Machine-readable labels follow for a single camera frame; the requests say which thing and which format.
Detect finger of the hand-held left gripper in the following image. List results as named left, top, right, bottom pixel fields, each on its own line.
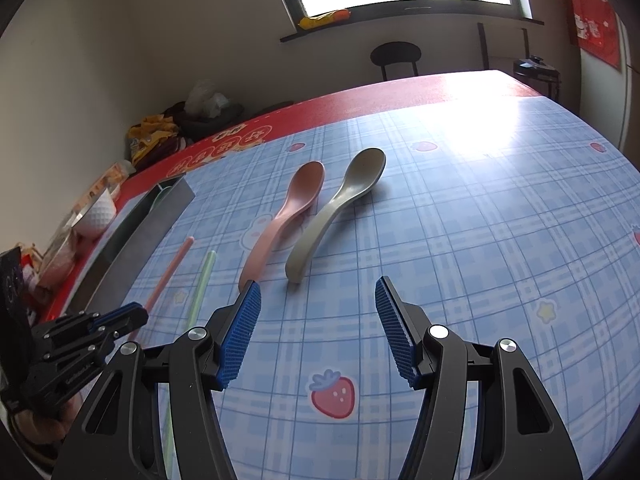
left=89, top=302, right=150, bottom=333
left=82, top=320, right=143, bottom=361

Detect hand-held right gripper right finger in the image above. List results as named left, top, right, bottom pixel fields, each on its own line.
left=375, top=276, right=583, bottom=480

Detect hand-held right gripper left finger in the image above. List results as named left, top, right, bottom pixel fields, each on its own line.
left=52, top=280, right=262, bottom=480

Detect pink chopstick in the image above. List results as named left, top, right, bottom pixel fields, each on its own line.
left=127, top=236, right=195, bottom=343

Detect grey metal utensil box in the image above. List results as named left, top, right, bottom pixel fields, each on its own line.
left=65, top=175, right=196, bottom=318

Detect green spoon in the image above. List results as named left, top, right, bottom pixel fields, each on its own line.
left=150, top=186, right=176, bottom=213

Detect pink spoon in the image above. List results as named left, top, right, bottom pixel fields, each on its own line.
left=238, top=161, right=326, bottom=292

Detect person's left hand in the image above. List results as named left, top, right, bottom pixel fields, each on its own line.
left=12, top=395, right=81, bottom=453

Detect green chopstick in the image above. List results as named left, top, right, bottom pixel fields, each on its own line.
left=160, top=250, right=217, bottom=480

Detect red snack packet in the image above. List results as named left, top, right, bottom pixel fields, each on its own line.
left=20, top=252, right=51, bottom=311

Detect white dimpled bowl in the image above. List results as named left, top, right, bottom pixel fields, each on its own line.
left=72, top=187, right=117, bottom=237

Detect blue plaid tablecloth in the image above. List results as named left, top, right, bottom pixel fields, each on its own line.
left=50, top=96, right=640, bottom=480

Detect orange snack box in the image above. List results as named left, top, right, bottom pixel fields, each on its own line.
left=82, top=160, right=137, bottom=201

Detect beige spoon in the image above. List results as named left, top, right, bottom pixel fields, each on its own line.
left=285, top=147, right=387, bottom=285

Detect yellow snack bags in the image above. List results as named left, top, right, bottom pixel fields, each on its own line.
left=127, top=102, right=193, bottom=171

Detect dark low stool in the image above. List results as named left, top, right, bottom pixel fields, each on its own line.
left=177, top=102, right=246, bottom=141

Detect clear plastic bag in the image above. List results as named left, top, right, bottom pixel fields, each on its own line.
left=185, top=79, right=231, bottom=120

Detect red printed tablecloth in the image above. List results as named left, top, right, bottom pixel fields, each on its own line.
left=37, top=69, right=546, bottom=326

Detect black chair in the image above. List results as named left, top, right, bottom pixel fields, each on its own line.
left=371, top=41, right=422, bottom=81

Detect black cooker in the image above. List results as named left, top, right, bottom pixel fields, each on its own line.
left=512, top=55, right=562, bottom=103

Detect black window sill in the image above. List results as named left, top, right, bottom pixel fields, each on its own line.
left=279, top=2, right=545, bottom=43

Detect yellow packet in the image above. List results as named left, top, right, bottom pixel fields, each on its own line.
left=299, top=11, right=338, bottom=30

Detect black folding frame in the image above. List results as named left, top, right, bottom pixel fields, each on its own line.
left=476, top=22, right=531, bottom=71

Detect red wall hanging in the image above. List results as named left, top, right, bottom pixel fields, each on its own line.
left=559, top=0, right=623, bottom=71

